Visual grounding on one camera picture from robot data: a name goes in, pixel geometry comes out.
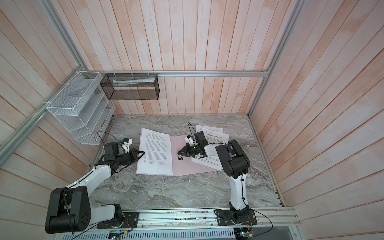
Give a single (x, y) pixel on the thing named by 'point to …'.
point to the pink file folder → (182, 165)
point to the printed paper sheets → (215, 136)
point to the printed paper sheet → (157, 159)
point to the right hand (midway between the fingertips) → (178, 153)
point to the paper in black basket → (116, 82)
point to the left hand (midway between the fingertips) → (145, 155)
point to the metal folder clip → (180, 157)
